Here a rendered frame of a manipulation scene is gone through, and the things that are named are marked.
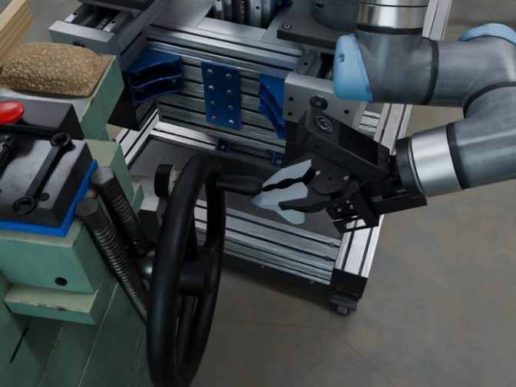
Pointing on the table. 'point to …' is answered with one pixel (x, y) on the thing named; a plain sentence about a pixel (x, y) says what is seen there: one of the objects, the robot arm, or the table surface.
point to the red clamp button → (10, 111)
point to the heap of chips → (53, 68)
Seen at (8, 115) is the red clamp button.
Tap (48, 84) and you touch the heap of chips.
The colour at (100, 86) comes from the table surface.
